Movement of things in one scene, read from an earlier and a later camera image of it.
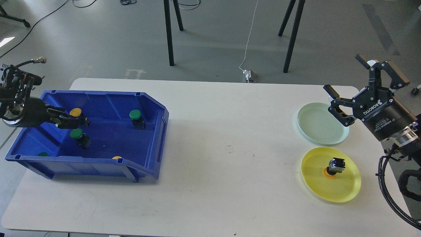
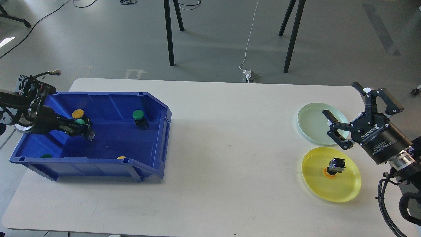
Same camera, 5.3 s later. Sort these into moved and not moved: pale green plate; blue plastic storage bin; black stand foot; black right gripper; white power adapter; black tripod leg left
Moved: black right gripper; blue plastic storage bin
Not moved: black tripod leg left; white power adapter; pale green plate; black stand foot
